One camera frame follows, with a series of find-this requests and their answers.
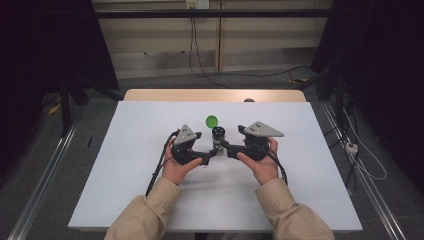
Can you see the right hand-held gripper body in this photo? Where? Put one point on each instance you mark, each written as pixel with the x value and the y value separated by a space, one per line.
pixel 260 130

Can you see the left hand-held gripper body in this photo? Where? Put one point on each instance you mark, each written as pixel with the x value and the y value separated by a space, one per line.
pixel 185 136

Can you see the black metal stand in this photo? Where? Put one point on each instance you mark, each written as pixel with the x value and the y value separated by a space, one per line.
pixel 65 110
pixel 339 100

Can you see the black horizontal frame bar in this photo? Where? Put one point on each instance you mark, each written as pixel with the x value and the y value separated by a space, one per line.
pixel 150 13

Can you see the person's left hand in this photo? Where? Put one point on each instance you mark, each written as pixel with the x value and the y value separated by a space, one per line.
pixel 176 171

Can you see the dark curtain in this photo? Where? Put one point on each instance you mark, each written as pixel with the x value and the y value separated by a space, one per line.
pixel 383 66
pixel 33 50

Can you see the aluminium floor rail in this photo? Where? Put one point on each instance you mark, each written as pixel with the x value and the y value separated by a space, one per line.
pixel 40 186
pixel 376 200

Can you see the small jar with green lid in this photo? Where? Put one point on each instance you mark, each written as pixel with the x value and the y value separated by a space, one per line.
pixel 218 133

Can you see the white power strip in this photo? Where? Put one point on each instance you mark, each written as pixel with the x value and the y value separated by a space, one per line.
pixel 352 148

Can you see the white wall socket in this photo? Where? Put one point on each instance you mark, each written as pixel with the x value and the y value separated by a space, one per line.
pixel 197 3

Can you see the wooden table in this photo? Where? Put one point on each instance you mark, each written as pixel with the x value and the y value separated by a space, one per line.
pixel 200 95

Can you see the dark round table grommet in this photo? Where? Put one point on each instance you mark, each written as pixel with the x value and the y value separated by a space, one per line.
pixel 249 100

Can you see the yellow floor tape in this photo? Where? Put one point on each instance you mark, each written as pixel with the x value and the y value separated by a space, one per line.
pixel 300 80
pixel 54 109

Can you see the small black stick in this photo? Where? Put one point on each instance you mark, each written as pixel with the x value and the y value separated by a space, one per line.
pixel 89 142

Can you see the person's right hand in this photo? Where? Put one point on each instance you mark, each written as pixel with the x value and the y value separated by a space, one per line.
pixel 263 171

